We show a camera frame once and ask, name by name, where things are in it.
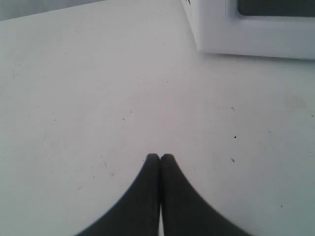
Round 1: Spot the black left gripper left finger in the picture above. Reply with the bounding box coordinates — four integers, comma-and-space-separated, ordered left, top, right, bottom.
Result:
78, 154, 160, 236

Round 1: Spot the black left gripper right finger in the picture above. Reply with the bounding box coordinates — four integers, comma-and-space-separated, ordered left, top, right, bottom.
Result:
160, 154, 248, 236

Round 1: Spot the white microwave door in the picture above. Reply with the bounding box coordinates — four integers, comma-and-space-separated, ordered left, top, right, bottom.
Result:
195, 0, 315, 60

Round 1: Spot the white microwave oven body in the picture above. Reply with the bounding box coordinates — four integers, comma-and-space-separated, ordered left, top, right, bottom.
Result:
182, 0, 226, 54

